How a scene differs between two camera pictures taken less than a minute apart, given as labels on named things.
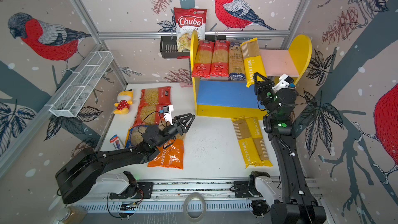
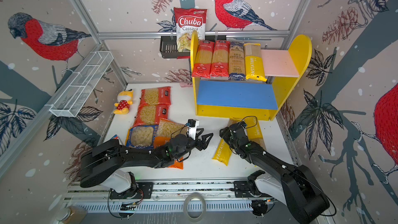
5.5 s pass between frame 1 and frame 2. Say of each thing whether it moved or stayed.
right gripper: moved
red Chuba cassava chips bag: stayed
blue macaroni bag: stayed
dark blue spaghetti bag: stayed
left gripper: moved
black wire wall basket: stayed
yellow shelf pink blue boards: stayed
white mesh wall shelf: stayed
